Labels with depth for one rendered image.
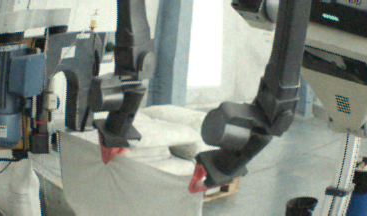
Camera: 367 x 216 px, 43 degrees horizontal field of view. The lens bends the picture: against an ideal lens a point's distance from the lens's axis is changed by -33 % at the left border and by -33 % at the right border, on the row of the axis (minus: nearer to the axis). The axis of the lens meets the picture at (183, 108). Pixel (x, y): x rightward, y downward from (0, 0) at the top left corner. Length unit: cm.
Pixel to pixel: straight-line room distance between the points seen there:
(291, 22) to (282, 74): 11
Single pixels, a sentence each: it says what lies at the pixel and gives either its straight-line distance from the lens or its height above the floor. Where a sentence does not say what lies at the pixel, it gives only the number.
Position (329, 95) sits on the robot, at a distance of 149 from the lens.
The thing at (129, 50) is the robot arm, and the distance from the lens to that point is 124.
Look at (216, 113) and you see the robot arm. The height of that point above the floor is 122.
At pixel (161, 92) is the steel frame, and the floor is 45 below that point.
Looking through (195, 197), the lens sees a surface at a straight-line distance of 118.
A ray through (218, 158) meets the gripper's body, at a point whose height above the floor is 114.
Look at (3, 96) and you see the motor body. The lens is 118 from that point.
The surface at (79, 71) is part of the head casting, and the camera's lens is 157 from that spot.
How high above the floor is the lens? 137
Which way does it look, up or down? 8 degrees down
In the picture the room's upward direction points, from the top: 5 degrees clockwise
